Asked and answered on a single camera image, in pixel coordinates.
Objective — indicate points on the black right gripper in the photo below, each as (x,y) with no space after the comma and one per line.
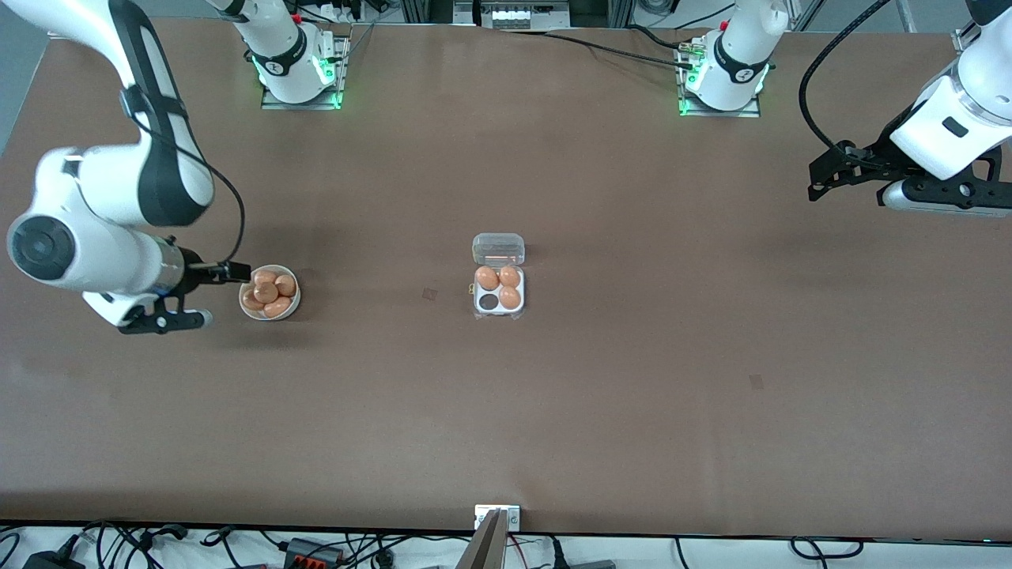
(192,268)

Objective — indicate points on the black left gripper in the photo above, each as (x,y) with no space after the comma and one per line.
(875,153)

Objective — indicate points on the clear plastic egg box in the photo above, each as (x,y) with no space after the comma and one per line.
(498,249)

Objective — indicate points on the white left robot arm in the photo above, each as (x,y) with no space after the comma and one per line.
(949,118)

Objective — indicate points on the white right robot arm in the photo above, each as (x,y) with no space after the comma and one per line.
(87,182)

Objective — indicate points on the grey electrical control box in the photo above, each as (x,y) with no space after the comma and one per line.
(514,14)

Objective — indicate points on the white round bowl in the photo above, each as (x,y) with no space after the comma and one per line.
(247,312)

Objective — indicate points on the black orange connector block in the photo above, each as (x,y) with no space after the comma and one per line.
(312,552)

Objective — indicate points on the black power adapter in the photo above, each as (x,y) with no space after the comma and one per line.
(51,561)

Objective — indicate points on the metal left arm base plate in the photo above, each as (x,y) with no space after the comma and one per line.
(747,113)

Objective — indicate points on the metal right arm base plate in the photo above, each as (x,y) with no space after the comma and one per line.
(273,103)

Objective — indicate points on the silver corner bracket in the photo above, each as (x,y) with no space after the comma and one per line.
(961,39)

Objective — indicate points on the silver table edge bracket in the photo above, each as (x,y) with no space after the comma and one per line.
(512,518)

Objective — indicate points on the grey camera mount beam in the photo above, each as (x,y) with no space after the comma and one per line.
(484,549)

